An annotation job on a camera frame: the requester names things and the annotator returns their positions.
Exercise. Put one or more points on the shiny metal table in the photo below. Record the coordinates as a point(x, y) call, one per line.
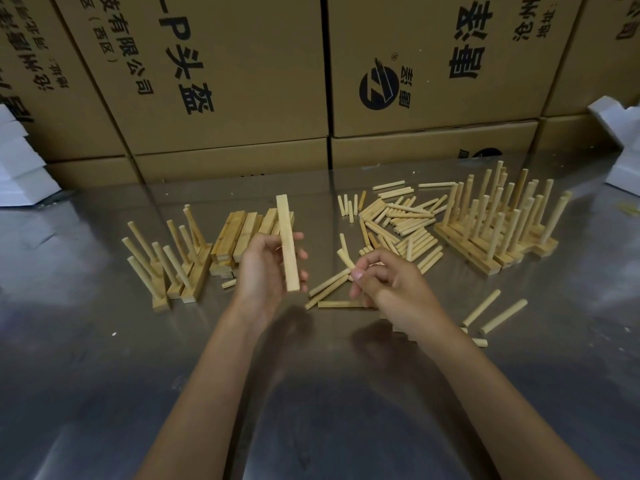
point(100, 334)

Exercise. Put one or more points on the person's left forearm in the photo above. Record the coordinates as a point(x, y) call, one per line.
point(200, 409)

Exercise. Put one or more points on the pile of drilled wooden bars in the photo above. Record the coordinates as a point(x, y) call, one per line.
point(227, 239)

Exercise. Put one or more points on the clear tape patch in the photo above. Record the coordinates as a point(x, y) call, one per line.
point(178, 383)

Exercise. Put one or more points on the person's left hand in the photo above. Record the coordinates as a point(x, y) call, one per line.
point(260, 279)

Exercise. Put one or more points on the drilled wooden block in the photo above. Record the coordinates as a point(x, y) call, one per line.
point(536, 248)
point(197, 284)
point(552, 242)
point(548, 249)
point(520, 254)
point(507, 259)
point(463, 250)
point(175, 289)
point(289, 244)
point(161, 302)
point(528, 250)
point(543, 226)

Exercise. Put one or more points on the stack of white foam blocks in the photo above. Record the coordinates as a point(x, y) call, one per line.
point(625, 169)
point(20, 179)

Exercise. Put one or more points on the person's right forearm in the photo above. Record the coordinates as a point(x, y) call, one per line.
point(500, 409)

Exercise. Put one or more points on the stack of brown cardboard boxes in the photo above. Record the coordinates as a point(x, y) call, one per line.
point(240, 69)

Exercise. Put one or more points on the person's right hand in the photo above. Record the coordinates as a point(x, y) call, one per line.
point(400, 294)

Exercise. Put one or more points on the pile of wooden dowels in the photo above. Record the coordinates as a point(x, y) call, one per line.
point(400, 214)

